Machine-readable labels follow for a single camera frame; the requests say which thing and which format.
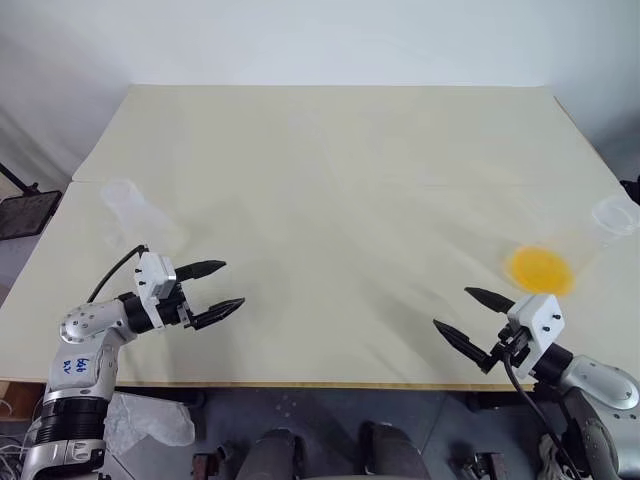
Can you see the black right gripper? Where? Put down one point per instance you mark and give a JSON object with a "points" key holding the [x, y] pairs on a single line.
{"points": [[512, 345]]}

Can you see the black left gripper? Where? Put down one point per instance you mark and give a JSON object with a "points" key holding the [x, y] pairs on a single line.
{"points": [[176, 310]]}

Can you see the orange liquid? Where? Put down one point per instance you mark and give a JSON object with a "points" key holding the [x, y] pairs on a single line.
{"points": [[540, 267]]}

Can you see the small clear plastic cup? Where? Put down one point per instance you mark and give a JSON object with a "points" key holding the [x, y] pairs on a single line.
{"points": [[135, 210]]}

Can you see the large clear plastic cup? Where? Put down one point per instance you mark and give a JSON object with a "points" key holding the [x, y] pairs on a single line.
{"points": [[612, 215]]}

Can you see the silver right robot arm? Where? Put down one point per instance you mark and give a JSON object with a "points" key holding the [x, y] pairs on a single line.
{"points": [[600, 380]]}

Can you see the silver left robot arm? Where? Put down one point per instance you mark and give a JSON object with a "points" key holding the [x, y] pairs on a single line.
{"points": [[80, 320]]}

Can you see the cream tablecloth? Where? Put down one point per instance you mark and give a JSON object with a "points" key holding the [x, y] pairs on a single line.
{"points": [[320, 200]]}

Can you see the clear plastic bag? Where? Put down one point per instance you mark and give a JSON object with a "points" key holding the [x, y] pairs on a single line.
{"points": [[150, 422]]}

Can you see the dark grey rounded shape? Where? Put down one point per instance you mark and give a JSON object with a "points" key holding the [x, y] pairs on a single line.
{"points": [[395, 450], [275, 455]]}

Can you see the black object beside table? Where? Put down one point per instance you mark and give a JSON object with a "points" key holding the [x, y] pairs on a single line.
{"points": [[631, 190]]}

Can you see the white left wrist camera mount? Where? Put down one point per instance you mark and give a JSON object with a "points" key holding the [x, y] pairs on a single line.
{"points": [[152, 272]]}

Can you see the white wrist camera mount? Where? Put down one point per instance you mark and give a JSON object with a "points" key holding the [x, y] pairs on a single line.
{"points": [[152, 272], [540, 320]]}

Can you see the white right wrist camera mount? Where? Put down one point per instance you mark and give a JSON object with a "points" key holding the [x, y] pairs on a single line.
{"points": [[540, 320]]}

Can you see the black metal frame bar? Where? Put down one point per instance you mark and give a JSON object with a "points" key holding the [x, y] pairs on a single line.
{"points": [[15, 177]]}

